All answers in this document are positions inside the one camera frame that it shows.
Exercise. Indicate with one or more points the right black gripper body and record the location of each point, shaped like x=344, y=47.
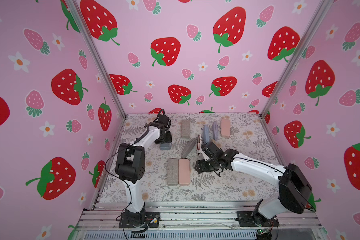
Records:
x=206, y=149

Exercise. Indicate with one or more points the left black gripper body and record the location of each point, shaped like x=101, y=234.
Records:
x=167, y=138

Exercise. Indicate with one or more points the grey case mint interior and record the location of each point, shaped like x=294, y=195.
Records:
x=185, y=129

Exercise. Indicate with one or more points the blue-grey case purple glasses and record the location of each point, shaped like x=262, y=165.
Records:
x=165, y=146

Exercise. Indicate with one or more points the grey case tan interior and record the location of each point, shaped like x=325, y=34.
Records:
x=215, y=129

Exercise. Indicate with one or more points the light blue case white glasses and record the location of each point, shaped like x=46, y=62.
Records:
x=206, y=134

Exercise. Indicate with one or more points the pink case black glasses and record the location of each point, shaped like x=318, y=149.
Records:
x=184, y=172

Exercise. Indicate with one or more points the pink case round glasses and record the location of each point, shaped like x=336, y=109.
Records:
x=225, y=128

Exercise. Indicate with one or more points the grey case with red glasses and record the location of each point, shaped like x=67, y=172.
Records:
x=173, y=172

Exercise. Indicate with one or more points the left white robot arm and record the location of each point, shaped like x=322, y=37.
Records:
x=131, y=164

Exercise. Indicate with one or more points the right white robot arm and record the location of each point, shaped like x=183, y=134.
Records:
x=294, y=188

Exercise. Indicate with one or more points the floral table mat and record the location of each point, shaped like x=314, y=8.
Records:
x=247, y=136

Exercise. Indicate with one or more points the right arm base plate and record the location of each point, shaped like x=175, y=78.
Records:
x=249, y=219

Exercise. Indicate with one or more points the electronics board with cables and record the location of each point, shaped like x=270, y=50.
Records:
x=263, y=234

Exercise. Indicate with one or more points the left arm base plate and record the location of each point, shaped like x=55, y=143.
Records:
x=142, y=220

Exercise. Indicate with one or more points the aluminium rail frame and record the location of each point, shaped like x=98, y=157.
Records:
x=194, y=221

